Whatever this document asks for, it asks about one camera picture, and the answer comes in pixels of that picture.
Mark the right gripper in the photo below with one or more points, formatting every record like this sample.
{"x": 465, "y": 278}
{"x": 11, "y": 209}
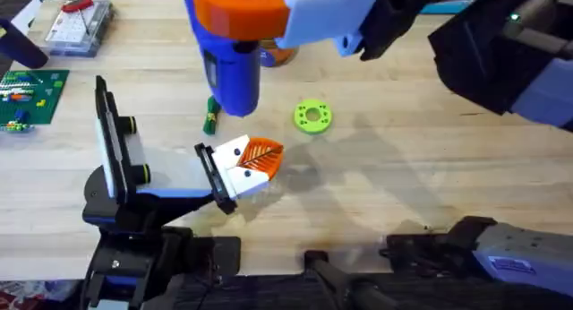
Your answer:
{"x": 394, "y": 19}

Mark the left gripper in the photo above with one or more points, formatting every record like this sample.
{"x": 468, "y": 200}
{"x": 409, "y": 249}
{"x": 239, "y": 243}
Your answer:
{"x": 174, "y": 171}

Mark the blue electric screwdriver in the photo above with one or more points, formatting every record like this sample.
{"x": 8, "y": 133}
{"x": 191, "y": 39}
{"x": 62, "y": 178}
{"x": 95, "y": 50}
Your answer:
{"x": 233, "y": 77}

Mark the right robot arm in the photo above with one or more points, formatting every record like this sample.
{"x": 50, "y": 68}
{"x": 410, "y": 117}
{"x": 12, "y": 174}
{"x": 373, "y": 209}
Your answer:
{"x": 528, "y": 77}

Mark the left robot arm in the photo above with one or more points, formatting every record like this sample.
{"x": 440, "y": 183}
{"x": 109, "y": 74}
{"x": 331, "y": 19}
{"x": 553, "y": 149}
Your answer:
{"x": 134, "y": 265}

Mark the small round tub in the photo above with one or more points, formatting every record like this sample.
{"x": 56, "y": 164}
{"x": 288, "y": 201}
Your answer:
{"x": 282, "y": 57}

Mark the green disc with holes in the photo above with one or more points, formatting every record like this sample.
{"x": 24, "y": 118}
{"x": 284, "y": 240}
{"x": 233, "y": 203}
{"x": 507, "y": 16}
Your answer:
{"x": 303, "y": 122}

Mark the left wrist black upright plate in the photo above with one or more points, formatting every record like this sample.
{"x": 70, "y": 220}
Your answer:
{"x": 112, "y": 140}

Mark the clear plastic box with tools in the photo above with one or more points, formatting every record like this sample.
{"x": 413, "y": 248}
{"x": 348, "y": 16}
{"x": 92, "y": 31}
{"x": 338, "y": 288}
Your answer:
{"x": 76, "y": 30}

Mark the green board with toy blocks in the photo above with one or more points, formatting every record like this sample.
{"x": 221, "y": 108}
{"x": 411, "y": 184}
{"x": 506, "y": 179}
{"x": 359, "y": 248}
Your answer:
{"x": 31, "y": 99}

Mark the dark blue cylinder tool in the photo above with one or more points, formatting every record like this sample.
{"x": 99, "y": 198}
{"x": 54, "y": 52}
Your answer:
{"x": 22, "y": 50}

